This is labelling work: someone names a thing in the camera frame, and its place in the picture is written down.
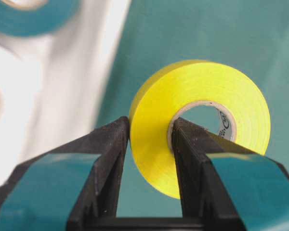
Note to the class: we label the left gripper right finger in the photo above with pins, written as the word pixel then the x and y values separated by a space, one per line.
pixel 226 186

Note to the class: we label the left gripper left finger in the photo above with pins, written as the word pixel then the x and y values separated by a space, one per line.
pixel 66 188

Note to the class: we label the white tape roll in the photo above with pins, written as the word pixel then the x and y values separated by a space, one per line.
pixel 20 82

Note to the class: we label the yellow tape roll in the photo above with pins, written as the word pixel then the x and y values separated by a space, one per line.
pixel 175 89

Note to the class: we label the green tape roll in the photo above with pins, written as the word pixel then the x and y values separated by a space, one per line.
pixel 42 19

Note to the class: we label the white plastic tray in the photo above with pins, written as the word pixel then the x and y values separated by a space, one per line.
pixel 75 63

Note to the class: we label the green table cloth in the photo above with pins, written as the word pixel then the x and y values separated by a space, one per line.
pixel 249 35

